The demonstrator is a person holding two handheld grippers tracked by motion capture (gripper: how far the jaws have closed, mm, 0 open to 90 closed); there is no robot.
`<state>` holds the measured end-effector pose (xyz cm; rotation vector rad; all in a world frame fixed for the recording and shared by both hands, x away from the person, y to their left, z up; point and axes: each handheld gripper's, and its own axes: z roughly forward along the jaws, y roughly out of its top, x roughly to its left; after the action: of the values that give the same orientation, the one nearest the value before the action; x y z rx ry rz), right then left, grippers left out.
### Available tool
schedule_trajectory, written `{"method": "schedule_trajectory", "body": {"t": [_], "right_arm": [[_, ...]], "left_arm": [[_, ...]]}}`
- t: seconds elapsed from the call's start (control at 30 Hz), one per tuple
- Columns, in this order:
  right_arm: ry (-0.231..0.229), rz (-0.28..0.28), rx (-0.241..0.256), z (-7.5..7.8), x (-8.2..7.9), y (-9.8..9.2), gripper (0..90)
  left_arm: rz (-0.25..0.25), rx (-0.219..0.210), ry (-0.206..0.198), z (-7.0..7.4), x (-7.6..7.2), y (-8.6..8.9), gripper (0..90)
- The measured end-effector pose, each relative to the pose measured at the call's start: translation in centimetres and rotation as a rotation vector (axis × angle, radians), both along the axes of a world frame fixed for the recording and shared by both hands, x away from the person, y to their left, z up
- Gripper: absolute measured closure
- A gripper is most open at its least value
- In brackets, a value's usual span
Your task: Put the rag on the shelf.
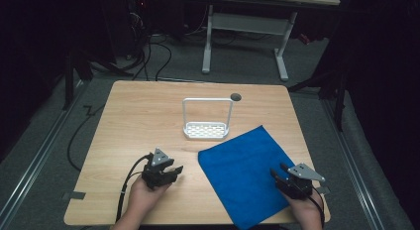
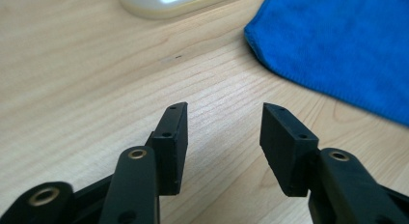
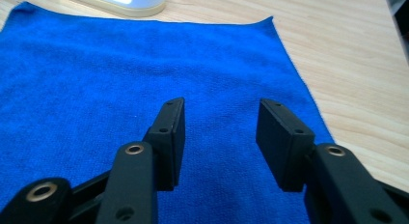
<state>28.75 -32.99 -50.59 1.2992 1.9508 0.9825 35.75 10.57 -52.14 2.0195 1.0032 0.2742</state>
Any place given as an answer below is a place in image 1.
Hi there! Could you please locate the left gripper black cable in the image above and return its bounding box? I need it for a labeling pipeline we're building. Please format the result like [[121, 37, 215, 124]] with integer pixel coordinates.
[[115, 153, 155, 223]]

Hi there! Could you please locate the white rack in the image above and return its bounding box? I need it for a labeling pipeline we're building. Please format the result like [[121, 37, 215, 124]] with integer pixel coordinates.
[[181, 97, 235, 141]]

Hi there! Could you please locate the white-framed desk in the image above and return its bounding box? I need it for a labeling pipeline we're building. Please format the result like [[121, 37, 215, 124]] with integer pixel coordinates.
[[201, 0, 342, 82]]

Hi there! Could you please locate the bundle of black floor cables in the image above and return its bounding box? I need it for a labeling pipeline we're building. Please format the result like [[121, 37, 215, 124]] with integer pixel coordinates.
[[127, 5, 173, 82]]

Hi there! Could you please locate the person's left hand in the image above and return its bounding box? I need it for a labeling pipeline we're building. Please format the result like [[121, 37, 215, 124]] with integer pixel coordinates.
[[126, 175, 173, 220]]

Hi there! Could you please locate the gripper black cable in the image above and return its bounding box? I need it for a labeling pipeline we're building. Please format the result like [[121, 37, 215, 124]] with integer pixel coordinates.
[[307, 185, 327, 230], [115, 153, 155, 223]]

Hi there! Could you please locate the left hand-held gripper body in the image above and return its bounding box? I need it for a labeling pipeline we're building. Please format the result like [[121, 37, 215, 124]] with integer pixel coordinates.
[[142, 148, 178, 190]]

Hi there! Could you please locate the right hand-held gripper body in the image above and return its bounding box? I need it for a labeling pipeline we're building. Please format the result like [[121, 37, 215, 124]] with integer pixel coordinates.
[[274, 163, 327, 201]]

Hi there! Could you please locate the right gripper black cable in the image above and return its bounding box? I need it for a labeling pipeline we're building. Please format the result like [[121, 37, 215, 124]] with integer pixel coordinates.
[[307, 185, 327, 230]]

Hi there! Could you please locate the thin black floor cable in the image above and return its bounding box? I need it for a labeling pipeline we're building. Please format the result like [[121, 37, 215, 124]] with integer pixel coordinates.
[[66, 104, 106, 173]]

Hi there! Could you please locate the blue cloth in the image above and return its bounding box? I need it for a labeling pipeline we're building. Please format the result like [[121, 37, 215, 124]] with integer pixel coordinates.
[[197, 125, 299, 230]]

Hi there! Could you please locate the aluminium floor rail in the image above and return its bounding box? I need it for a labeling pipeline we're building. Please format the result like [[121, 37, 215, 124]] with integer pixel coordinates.
[[321, 98, 386, 230], [0, 80, 87, 222]]

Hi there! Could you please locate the black metal stand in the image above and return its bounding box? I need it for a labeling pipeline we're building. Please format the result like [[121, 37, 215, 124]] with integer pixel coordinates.
[[61, 50, 134, 111], [287, 65, 350, 133]]

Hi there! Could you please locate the person's right hand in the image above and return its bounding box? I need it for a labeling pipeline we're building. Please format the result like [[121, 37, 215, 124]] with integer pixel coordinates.
[[283, 190, 326, 230]]

